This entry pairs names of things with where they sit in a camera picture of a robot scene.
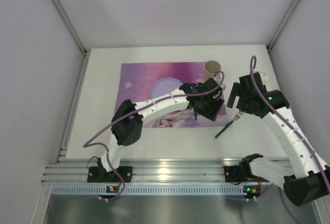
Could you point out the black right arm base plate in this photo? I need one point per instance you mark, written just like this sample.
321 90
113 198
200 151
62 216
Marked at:
238 174

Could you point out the perforated grey cable duct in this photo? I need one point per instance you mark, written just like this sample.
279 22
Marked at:
154 190

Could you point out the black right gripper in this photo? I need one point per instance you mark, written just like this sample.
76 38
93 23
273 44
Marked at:
237 95

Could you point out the purple pink princess placemat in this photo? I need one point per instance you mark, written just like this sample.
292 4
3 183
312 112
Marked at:
143 81

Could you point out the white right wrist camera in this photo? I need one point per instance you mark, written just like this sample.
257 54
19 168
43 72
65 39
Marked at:
264 78

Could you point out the beige paper cup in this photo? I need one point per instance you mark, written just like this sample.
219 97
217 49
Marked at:
210 68

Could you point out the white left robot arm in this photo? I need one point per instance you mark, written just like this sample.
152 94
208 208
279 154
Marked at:
128 121

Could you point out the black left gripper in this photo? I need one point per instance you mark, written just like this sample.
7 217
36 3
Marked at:
211 109

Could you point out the aluminium frame rail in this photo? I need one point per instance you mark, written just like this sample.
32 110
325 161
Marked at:
163 171

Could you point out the lilac plastic plate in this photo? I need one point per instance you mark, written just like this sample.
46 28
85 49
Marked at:
164 86

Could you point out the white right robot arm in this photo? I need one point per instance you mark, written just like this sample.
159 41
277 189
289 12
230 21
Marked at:
309 178

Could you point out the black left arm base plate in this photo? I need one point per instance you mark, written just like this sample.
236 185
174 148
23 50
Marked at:
96 176

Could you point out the silver fork blue handle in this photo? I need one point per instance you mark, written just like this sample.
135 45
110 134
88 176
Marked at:
237 116

